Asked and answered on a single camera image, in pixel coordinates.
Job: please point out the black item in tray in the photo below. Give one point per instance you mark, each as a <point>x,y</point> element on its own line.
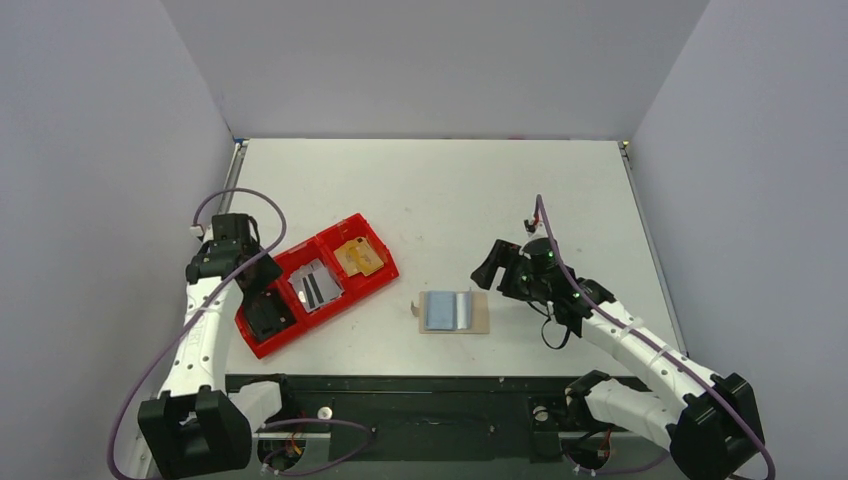
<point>268,315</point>

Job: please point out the silver striped card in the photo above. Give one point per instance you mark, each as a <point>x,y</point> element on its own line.
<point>315,286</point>

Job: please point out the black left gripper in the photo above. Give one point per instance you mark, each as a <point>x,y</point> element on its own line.
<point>269,274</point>

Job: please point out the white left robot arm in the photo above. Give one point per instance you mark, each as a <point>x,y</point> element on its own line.
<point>193,427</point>

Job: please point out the aluminium frame rail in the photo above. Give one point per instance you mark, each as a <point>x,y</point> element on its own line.
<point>290,435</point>

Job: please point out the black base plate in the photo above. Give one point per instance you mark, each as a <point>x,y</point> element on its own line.
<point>440,419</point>

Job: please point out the gold card in tray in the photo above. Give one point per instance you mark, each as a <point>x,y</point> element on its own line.
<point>357,256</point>

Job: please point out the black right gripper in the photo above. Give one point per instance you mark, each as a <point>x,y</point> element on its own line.
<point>506,268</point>

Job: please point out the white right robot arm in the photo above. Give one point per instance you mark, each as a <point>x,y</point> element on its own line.
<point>709,424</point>

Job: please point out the red plastic tray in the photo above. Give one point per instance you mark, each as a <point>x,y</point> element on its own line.
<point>356,289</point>

